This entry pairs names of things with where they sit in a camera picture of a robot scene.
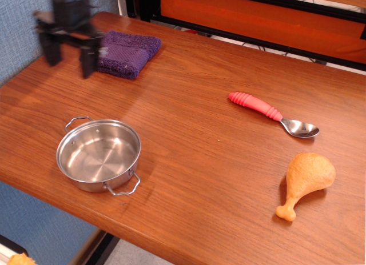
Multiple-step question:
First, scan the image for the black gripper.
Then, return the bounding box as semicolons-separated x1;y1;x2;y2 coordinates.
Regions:
33;0;103;79

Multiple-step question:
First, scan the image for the red handled metal spoon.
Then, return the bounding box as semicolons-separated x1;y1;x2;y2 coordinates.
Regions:
228;91;320;138

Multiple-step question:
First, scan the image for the orange toy chicken leg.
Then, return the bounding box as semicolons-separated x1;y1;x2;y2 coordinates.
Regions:
276;152;336;222

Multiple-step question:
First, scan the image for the purple folded towel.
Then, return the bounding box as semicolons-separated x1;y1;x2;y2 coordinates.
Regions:
97;30;162;79

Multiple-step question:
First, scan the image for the small steel pot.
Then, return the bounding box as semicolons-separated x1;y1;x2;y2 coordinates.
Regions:
55;116;142;196

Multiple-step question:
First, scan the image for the orange object bottom left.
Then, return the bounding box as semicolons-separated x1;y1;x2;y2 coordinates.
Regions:
7;253;36;265

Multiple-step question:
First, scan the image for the orange back panel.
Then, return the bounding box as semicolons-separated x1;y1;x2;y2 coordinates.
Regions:
160;0;365;63

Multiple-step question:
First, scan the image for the black metal frame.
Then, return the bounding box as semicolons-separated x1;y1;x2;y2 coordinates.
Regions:
125;0;365;70

